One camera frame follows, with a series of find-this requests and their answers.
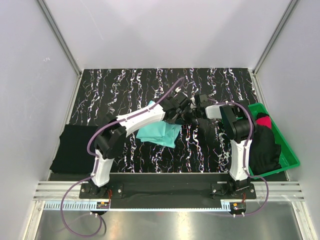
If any green plastic bin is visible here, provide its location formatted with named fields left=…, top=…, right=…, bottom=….
left=243, top=103, right=300, bottom=177

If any right aluminium corner post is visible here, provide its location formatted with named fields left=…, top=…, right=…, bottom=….
left=252, top=0, right=300, bottom=75

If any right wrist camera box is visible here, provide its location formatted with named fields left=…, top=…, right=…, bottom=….
left=190, top=94, right=210, bottom=108

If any red t shirt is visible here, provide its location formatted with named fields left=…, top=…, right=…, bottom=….
left=256, top=115, right=272, bottom=129

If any aluminium corner post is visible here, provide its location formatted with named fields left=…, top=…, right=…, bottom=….
left=35, top=0, right=82, bottom=78
left=252, top=0, right=300, bottom=75

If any aluminium frame rail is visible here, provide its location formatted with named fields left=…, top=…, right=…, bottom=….
left=33, top=181, right=305, bottom=212

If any folded black t shirt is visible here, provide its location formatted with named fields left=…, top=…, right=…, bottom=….
left=50, top=124, right=98, bottom=174

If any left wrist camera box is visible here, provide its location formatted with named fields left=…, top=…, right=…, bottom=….
left=170, top=87, right=190, bottom=109

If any left aluminium corner post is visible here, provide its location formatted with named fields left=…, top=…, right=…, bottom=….
left=35, top=0, right=82, bottom=78

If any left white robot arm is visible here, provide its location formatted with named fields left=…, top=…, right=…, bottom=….
left=88, top=97, right=191, bottom=198

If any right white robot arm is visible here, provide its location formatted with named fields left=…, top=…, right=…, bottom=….
left=189, top=99, right=256, bottom=199

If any black t shirt in bin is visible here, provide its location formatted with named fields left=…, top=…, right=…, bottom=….
left=249, top=112, right=282, bottom=176

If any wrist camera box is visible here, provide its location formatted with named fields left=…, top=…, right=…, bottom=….
left=190, top=94, right=210, bottom=108
left=170, top=87, right=190, bottom=109

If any turquoise t shirt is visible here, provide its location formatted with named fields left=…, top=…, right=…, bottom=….
left=134, top=104, right=182, bottom=149

